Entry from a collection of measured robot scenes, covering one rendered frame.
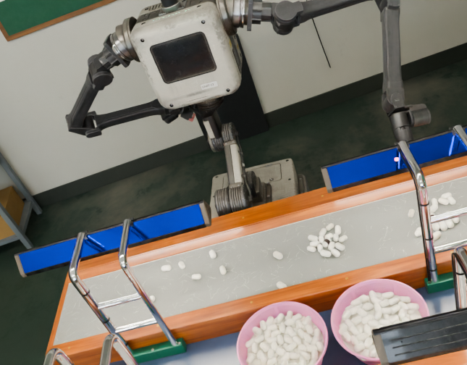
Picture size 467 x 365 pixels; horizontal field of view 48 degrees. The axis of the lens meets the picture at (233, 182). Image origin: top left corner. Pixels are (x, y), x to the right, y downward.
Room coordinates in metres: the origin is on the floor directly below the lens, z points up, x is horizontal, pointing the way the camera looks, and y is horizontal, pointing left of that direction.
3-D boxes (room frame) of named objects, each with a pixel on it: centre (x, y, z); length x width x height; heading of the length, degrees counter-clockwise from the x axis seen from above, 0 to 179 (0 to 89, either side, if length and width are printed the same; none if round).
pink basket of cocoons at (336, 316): (0.89, -0.23, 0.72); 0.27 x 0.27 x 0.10
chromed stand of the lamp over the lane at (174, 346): (1.22, 0.42, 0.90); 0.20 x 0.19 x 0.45; 80
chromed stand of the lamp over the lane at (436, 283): (1.04, -0.53, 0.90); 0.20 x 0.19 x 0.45; 80
